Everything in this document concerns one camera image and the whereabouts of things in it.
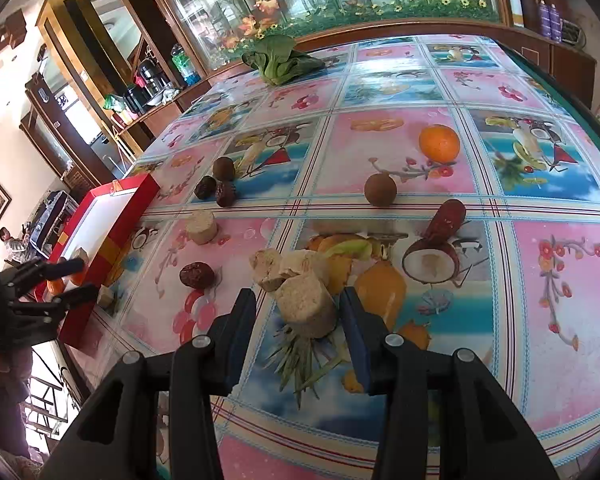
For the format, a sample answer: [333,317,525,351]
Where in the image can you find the dark red jujube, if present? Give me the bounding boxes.
[178,261,215,290]

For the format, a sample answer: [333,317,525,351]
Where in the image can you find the dark jujube cluster left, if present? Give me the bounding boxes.
[194,176,218,200]

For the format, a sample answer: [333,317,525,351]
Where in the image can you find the brown round longan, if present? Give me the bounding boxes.
[364,172,398,208]

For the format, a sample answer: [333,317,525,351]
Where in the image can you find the black thermos jug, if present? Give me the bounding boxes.
[137,58,164,96]

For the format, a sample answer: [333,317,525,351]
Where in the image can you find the green water bottle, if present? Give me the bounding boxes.
[171,44,200,87]

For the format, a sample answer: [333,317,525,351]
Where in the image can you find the colourful fruit print tablecloth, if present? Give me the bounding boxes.
[74,35,600,479]

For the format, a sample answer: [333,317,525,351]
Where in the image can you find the beige sugarcane chunk split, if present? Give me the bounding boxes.
[249,248,329,292]

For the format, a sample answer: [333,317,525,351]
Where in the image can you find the orange mandarin fruit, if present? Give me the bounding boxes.
[418,125,460,164]

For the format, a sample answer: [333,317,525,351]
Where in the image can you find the beige sugarcane chunk left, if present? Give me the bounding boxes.
[185,210,219,245]

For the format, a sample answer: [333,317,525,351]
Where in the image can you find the beige sugarcane chunk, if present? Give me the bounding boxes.
[274,272,338,339]
[185,210,219,245]

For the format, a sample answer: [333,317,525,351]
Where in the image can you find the dark jujube cluster right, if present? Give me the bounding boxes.
[215,181,237,208]

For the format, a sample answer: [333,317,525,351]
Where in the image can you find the beige sugarcane chunk front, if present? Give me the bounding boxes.
[274,272,338,339]

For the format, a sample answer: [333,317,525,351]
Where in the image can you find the dark jujube cluster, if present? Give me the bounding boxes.
[194,176,218,200]
[215,181,237,208]

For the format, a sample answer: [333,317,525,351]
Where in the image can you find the purple bottle pair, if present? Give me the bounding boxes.
[539,0,562,44]

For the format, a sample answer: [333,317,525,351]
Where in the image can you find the long red jujube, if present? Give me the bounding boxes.
[422,198,466,244]

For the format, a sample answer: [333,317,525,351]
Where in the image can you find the green leafy vegetable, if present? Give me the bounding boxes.
[242,35,326,87]

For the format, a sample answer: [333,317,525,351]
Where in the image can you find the brown longan in cluster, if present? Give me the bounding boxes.
[212,156,236,182]

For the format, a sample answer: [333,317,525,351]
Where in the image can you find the seated person in background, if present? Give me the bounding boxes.
[0,226,29,264]

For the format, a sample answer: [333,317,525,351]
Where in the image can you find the red white tray box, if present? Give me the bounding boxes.
[50,174,160,356]

